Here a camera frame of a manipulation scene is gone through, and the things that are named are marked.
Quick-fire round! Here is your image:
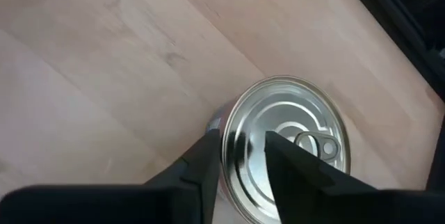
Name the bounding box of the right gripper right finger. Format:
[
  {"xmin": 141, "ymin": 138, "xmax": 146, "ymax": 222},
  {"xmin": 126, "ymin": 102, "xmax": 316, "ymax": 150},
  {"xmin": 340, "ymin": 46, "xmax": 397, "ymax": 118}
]
[{"xmin": 264, "ymin": 130, "xmax": 445, "ymax": 224}]

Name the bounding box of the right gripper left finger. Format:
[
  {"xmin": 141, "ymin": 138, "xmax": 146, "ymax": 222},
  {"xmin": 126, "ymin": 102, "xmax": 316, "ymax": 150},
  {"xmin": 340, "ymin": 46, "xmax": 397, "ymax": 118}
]
[{"xmin": 0, "ymin": 129, "xmax": 221, "ymax": 224}]

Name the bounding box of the Wild Planet seafood can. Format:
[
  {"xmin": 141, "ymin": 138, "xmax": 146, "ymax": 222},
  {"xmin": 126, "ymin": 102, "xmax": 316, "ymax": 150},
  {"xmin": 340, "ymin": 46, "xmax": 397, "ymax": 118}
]
[{"xmin": 207, "ymin": 74, "xmax": 351, "ymax": 224}]

